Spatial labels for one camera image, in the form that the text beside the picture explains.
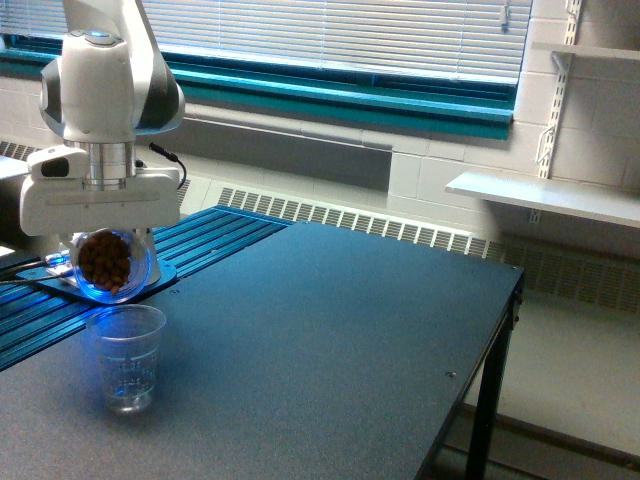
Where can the clear plastic cup with nuts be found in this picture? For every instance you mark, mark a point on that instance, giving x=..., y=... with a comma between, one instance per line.
x=109, y=259

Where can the white lower wall shelf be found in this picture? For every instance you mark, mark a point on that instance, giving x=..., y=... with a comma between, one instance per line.
x=574, y=199

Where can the black table leg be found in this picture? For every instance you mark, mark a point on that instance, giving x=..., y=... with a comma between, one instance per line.
x=489, y=394

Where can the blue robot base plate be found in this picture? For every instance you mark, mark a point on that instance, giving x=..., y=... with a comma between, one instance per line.
x=61, y=280

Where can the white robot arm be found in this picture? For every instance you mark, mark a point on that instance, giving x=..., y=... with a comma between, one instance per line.
x=110, y=85

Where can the blue aluminium rail platform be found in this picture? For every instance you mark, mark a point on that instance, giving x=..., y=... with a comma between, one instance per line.
x=36, y=316

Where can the white shelf bracket rail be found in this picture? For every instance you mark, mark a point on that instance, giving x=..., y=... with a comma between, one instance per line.
x=562, y=60

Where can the baseboard radiator vent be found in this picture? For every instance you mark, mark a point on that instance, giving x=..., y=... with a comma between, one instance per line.
x=574, y=276

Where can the teal window sill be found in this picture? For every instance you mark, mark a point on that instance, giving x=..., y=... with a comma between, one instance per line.
x=392, y=102

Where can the white wall shelf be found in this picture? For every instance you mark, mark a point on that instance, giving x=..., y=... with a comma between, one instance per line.
x=574, y=199
x=589, y=51

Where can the white desk at left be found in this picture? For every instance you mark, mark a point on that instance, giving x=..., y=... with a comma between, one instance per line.
x=12, y=168

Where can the white window blinds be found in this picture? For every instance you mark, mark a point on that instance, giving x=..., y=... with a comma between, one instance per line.
x=478, y=41

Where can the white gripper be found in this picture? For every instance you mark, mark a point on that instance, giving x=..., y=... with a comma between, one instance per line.
x=71, y=189

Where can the white upper wall shelf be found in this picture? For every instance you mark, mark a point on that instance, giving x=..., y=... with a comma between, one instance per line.
x=589, y=51

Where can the clear plastic cup on table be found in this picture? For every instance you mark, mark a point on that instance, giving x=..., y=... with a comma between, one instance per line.
x=126, y=342

